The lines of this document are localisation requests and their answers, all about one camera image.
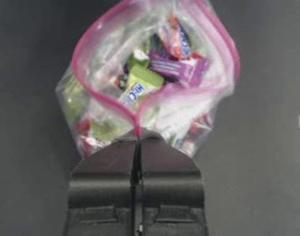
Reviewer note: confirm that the clear bag with pink zip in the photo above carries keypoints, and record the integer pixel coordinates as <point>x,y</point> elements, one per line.
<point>189,101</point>

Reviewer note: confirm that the green wrapped candy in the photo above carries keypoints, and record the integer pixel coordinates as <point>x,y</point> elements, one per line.
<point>139,86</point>

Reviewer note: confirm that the purple wrapped candy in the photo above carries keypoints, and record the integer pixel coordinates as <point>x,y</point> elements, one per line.
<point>177,67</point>

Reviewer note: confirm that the red white wrapped candy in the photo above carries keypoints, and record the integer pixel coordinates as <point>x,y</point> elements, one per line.
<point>179,40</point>

